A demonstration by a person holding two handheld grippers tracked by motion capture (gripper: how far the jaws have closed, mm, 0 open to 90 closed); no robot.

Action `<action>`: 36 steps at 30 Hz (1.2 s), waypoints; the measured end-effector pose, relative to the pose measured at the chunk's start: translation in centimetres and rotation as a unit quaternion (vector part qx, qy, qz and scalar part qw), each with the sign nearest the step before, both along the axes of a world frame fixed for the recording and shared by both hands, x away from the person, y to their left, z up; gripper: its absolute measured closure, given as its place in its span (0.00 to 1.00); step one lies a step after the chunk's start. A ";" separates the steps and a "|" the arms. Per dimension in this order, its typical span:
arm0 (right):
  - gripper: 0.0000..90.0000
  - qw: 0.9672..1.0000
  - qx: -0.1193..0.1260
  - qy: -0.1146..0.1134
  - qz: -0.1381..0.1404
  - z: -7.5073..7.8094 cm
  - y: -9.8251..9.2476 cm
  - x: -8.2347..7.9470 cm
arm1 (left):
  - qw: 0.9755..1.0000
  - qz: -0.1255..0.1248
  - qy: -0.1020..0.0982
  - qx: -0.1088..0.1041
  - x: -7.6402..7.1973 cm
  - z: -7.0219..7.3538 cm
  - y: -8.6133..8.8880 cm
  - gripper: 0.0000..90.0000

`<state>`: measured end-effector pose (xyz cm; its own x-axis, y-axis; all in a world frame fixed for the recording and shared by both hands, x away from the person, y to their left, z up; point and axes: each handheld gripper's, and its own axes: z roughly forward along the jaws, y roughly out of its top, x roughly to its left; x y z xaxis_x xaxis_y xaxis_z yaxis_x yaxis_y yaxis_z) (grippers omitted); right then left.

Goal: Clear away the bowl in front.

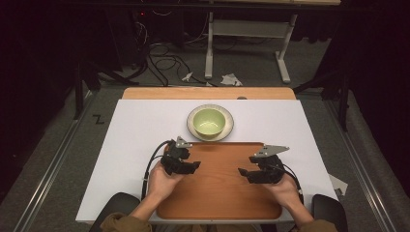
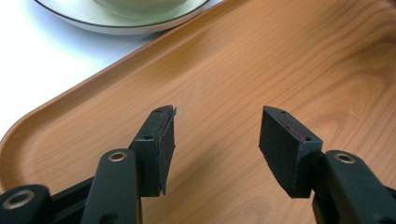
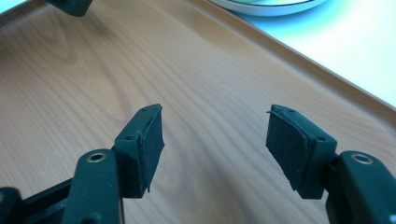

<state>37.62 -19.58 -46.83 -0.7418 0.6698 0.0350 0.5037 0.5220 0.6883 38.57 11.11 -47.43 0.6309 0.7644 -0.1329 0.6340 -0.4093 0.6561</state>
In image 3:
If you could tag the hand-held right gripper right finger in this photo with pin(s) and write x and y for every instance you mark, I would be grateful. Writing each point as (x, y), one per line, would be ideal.
(311, 155)

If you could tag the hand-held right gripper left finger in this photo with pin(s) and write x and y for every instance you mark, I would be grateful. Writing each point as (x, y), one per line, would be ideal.
(137, 155)

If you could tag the wooden tray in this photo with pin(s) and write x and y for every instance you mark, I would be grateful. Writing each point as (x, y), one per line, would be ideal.
(202, 77)

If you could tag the white plate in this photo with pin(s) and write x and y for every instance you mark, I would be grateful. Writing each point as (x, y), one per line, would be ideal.
(267, 6)

